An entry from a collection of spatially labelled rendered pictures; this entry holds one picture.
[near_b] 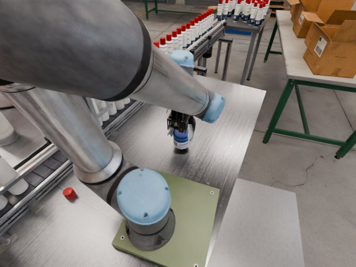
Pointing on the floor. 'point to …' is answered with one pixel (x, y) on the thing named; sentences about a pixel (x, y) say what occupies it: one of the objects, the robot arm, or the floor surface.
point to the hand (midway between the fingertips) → (181, 135)
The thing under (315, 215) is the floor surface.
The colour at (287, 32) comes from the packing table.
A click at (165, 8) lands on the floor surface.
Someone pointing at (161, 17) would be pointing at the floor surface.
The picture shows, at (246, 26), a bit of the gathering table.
